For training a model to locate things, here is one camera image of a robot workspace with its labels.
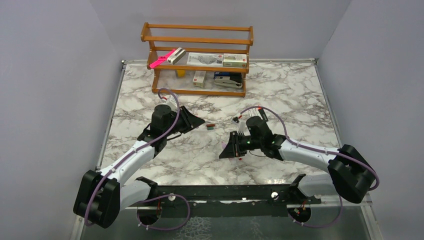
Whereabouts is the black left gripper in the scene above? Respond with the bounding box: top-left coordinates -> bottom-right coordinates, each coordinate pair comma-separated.
163,105 -> 205,137

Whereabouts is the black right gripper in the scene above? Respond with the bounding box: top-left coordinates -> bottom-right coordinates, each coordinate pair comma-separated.
220,130 -> 263,159

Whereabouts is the orange cap black highlighter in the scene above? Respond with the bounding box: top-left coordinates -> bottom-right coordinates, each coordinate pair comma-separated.
258,107 -> 268,122

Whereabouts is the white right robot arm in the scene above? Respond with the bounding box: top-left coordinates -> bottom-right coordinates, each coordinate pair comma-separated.
219,116 -> 377,204

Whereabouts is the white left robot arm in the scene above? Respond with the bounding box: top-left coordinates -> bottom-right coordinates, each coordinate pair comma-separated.
73,104 -> 205,228

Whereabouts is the small white red box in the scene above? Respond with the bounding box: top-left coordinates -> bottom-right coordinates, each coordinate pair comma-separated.
192,70 -> 206,88

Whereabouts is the yellow small block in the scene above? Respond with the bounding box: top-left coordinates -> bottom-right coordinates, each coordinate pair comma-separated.
175,69 -> 186,78

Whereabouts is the black grey stapler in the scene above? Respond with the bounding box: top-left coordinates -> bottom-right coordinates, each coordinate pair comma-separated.
213,71 -> 243,89

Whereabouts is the green white staples box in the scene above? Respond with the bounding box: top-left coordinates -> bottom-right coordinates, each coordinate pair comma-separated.
222,53 -> 248,68

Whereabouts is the wooden two-tier shelf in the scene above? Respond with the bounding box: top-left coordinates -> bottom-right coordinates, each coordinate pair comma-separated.
140,22 -> 254,98

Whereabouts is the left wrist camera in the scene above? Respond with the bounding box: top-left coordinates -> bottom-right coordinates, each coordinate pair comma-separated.
163,96 -> 178,112

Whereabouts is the black front mounting rail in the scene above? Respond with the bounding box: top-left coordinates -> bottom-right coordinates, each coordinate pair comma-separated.
133,184 -> 321,218

